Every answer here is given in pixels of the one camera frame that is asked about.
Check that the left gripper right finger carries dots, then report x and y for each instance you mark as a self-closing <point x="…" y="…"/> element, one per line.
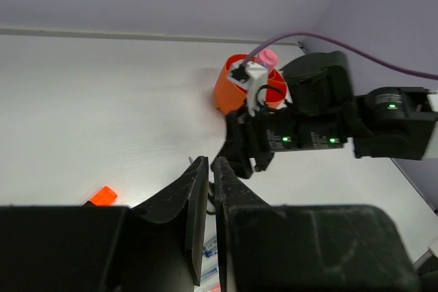
<point x="230" y="193"/>

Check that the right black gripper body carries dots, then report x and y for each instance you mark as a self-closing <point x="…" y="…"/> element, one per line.
<point x="286" y="130"/>

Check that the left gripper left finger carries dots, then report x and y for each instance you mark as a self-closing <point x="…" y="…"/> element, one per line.
<point x="168" y="248"/>

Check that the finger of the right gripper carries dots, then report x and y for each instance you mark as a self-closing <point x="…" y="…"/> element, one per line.
<point x="262" y="160"/>
<point x="239" y="142"/>

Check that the pink capped clear tube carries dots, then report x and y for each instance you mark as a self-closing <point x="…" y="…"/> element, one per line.
<point x="267" y="58"/>

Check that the orange capped black highlighter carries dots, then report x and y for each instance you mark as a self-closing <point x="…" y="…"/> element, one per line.
<point x="105" y="197"/>

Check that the black handled scissors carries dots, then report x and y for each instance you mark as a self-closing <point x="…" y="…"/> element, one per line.
<point x="211" y="210"/>

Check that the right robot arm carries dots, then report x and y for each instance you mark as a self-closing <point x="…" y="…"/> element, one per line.
<point x="321" y="112"/>

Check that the blue gel pen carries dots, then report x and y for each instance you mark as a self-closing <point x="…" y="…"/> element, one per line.
<point x="210" y="247"/>

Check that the orange round desk organizer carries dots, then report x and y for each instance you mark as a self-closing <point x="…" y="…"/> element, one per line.
<point x="230" y="94"/>

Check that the light blue clear pen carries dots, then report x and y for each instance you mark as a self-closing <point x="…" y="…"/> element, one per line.
<point x="209" y="273"/>

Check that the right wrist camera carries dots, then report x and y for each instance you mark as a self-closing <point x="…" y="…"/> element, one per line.
<point x="250" y="77"/>

